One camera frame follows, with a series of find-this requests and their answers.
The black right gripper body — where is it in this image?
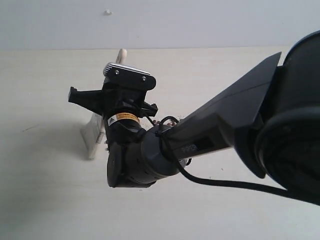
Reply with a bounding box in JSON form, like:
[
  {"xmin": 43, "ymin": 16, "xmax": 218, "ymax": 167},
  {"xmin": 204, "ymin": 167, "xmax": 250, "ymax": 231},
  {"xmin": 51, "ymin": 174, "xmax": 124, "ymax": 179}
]
[{"xmin": 68, "ymin": 82, "xmax": 158, "ymax": 145}]

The white paint brush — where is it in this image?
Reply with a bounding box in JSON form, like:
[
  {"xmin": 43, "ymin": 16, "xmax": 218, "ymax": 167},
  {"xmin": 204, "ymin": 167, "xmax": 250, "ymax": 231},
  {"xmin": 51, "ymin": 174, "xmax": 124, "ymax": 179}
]
[{"xmin": 79, "ymin": 48, "xmax": 128, "ymax": 160}]

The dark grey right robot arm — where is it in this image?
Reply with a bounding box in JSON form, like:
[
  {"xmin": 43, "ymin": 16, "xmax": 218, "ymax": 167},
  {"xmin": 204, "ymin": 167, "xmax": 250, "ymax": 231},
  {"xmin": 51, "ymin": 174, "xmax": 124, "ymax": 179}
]
[{"xmin": 68, "ymin": 31, "xmax": 320, "ymax": 205}]

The pile of brown beans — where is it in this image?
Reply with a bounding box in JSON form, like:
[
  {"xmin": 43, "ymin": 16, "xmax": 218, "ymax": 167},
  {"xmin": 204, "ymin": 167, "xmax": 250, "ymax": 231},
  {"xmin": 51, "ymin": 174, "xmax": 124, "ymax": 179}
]
[{"xmin": 139, "ymin": 117, "xmax": 177, "ymax": 129}]

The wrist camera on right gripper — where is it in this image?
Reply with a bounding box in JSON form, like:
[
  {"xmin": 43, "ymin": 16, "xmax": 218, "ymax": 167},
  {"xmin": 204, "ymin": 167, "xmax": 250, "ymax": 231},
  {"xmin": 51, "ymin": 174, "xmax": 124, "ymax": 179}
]
[{"xmin": 103, "ymin": 62, "xmax": 156, "ymax": 91}]

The white wall hook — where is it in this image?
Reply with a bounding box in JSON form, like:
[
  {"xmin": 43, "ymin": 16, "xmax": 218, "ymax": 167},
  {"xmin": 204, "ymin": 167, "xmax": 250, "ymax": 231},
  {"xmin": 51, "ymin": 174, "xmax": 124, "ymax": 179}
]
[{"xmin": 103, "ymin": 9, "xmax": 113, "ymax": 16}]

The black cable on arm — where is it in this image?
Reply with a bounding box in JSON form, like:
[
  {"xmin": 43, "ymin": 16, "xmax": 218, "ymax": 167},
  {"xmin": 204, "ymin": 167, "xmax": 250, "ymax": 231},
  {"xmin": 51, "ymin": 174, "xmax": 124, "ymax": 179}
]
[{"xmin": 147, "ymin": 115, "xmax": 320, "ymax": 205}]

